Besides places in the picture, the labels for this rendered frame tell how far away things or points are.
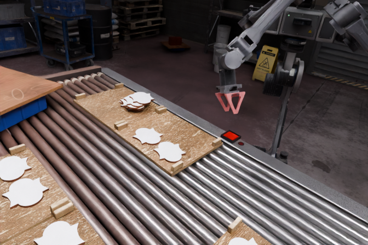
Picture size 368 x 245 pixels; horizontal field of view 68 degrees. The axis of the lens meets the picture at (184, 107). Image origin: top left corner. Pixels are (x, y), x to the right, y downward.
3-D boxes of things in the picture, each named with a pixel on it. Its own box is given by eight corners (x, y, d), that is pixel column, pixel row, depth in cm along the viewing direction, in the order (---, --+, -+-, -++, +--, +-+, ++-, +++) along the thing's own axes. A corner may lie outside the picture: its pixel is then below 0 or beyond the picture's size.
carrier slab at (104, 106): (123, 87, 181) (123, 85, 181) (165, 111, 158) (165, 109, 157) (73, 102, 158) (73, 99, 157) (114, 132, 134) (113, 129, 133)
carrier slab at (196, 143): (166, 112, 157) (166, 109, 157) (222, 144, 134) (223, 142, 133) (114, 133, 134) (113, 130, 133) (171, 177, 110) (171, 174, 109)
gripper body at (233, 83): (224, 91, 92) (222, 69, 91) (216, 91, 102) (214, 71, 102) (242, 89, 93) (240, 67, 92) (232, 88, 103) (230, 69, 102)
